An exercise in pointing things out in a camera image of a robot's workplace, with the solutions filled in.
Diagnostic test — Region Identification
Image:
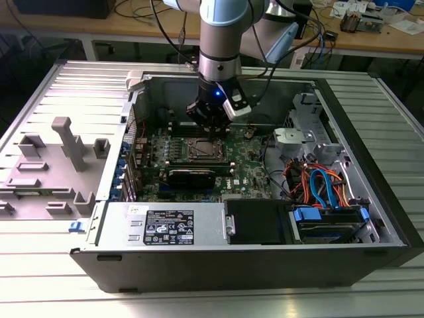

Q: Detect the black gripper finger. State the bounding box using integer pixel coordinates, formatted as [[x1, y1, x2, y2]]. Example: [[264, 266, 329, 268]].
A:
[[213, 114, 233, 140], [185, 103, 215, 140]]

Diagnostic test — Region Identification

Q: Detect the metal socket cover frame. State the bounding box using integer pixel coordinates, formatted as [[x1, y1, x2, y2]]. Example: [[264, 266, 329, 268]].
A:
[[187, 137, 228, 162]]

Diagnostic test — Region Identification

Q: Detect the green motherboard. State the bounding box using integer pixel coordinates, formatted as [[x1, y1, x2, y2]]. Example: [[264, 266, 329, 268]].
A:
[[132, 125, 276, 203]]

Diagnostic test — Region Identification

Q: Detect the black graphics card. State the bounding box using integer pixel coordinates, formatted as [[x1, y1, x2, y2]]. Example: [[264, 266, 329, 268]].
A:
[[165, 168, 216, 191]]

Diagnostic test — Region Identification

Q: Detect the grey case latch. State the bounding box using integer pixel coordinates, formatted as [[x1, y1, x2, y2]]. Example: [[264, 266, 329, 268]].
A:
[[125, 70, 146, 92]]

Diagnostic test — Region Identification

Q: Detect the silver metal drive cage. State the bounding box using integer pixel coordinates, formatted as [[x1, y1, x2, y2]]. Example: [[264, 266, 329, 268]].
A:
[[286, 92, 324, 146]]

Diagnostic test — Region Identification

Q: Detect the tall black box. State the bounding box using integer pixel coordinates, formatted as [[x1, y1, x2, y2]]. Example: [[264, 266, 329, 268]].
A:
[[294, 0, 314, 39]]

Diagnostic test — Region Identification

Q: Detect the grey power supply unit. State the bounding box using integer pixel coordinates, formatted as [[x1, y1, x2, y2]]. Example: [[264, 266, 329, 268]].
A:
[[95, 201, 230, 248]]

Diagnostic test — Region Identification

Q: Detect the hard disk in blue carrier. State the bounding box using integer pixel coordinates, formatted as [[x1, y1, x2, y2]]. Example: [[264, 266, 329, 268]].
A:
[[291, 205, 370, 244]]

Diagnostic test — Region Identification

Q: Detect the black and grey PC case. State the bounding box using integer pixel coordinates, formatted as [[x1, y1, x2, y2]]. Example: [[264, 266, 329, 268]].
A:
[[69, 68, 424, 294]]

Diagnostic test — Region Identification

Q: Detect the wooden desk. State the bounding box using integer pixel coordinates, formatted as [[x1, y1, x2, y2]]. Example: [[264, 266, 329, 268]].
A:
[[0, 0, 424, 60]]

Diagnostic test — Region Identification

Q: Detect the copper heat sink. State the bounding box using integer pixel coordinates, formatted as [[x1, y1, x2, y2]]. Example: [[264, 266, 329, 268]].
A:
[[341, 9, 364, 34]]

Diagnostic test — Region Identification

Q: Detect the grey plastic parts rack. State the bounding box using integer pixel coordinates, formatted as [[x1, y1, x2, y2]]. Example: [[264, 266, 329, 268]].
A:
[[0, 115, 112, 219]]

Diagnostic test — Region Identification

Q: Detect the large black box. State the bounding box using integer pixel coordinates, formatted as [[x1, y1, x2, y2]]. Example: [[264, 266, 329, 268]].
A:
[[13, 0, 117, 19]]

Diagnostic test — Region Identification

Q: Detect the grey electronic device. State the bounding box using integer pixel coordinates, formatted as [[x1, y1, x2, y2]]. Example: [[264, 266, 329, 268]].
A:
[[360, 9, 385, 34]]

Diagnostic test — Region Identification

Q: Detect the white paper sheet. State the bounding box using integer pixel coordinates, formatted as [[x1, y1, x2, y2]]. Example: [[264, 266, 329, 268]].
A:
[[387, 19, 424, 36]]

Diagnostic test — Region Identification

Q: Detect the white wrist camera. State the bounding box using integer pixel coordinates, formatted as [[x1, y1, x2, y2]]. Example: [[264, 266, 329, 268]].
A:
[[222, 84, 253, 121]]

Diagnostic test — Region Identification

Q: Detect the black round wire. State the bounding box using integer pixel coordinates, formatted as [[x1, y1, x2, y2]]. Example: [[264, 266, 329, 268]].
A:
[[246, 114, 295, 203]]

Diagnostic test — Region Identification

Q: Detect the grey USB cable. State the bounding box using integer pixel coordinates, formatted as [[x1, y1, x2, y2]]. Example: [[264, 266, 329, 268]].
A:
[[177, 0, 187, 64]]

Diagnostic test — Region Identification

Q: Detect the grey metal fan bracket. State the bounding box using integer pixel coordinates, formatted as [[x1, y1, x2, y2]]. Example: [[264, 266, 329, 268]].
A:
[[273, 127, 315, 156]]

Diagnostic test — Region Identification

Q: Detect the red and orange wire bundle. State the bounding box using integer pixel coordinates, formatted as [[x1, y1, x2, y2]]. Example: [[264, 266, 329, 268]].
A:
[[283, 158, 314, 203]]

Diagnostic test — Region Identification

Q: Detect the silver hinge bracket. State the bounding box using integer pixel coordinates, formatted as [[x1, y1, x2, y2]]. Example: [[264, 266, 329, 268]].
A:
[[225, 214, 237, 238]]

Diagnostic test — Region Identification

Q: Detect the blue round cable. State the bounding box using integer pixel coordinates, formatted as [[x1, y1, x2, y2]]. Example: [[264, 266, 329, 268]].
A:
[[317, 25, 328, 63]]

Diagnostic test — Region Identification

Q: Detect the blue flat wire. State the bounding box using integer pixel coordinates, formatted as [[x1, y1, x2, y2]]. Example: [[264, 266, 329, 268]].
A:
[[309, 168, 342, 209]]

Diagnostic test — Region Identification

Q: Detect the orange flat wire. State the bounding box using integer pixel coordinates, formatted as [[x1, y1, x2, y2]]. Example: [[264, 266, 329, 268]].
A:
[[326, 168, 350, 208]]

